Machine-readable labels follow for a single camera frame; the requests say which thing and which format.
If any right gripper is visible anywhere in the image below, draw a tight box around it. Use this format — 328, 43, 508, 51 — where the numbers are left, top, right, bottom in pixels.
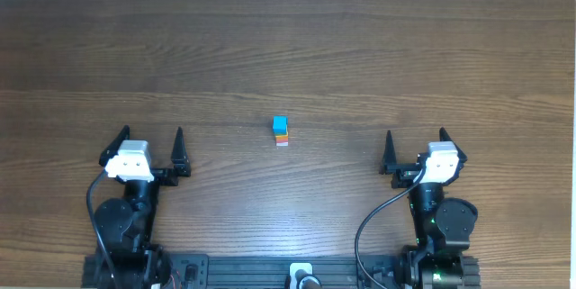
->
378, 127, 454, 189

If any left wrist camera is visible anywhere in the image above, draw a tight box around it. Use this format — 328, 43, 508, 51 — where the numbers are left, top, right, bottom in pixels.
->
104, 140, 155, 183

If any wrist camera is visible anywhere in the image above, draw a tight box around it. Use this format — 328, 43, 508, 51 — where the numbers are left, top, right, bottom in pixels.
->
418, 140, 462, 185
104, 140, 155, 183

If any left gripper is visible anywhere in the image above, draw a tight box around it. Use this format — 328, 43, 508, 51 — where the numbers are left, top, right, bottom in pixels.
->
98, 125, 193, 187

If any mounting rail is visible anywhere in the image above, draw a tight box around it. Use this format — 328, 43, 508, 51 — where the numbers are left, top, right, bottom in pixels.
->
83, 253, 482, 289

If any black cable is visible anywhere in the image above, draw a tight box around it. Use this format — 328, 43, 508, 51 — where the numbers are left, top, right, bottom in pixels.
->
85, 170, 119, 289
354, 169, 427, 289

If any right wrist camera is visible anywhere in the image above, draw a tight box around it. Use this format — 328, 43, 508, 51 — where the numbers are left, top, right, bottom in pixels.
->
418, 140, 462, 185

